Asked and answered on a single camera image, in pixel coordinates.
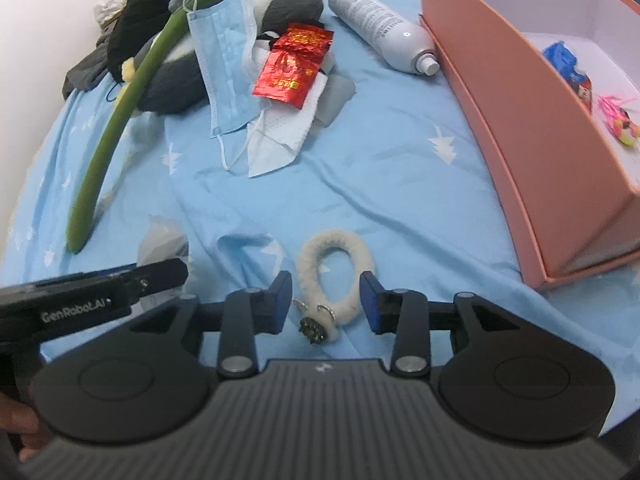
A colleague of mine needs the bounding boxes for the white paper napkin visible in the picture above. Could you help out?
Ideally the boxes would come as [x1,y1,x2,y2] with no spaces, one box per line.
[246,72,328,178]

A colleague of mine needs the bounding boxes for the blue surgical face mask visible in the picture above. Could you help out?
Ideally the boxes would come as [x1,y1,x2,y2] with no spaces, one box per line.
[182,0,274,172]

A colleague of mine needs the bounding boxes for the light blue star bedsheet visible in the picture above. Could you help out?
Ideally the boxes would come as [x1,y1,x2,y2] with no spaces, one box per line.
[1,14,639,425]

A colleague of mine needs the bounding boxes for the pink cardboard box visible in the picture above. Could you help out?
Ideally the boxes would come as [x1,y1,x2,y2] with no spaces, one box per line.
[421,0,639,289]

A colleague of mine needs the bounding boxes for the pink feather bird toy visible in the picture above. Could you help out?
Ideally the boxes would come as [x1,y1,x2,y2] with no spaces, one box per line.
[597,96,639,148]

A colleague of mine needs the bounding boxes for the blue red plastic bag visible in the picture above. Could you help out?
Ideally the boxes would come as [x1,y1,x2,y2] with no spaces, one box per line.
[542,41,592,114]

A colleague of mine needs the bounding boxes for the black clothing pile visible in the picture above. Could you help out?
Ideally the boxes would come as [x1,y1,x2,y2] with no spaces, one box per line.
[62,0,170,100]

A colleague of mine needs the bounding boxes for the green long-handled brush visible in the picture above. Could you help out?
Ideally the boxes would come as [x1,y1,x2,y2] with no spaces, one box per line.
[66,0,222,254]

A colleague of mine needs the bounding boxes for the grey penguin plush toy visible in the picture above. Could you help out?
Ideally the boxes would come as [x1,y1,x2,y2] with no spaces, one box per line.
[120,0,326,116]

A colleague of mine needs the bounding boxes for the red foil packet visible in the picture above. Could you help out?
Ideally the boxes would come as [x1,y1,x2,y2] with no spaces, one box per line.
[252,23,334,110]

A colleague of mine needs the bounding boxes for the white spray can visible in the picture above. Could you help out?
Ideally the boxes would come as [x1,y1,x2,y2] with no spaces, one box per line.
[328,0,440,77]

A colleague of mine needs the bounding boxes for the cream fluffy hair tie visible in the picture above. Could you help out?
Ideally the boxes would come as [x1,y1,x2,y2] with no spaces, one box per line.
[292,227,377,347]

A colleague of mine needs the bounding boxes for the person's left hand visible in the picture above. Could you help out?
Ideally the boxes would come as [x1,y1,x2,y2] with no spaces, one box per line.
[0,393,51,462]

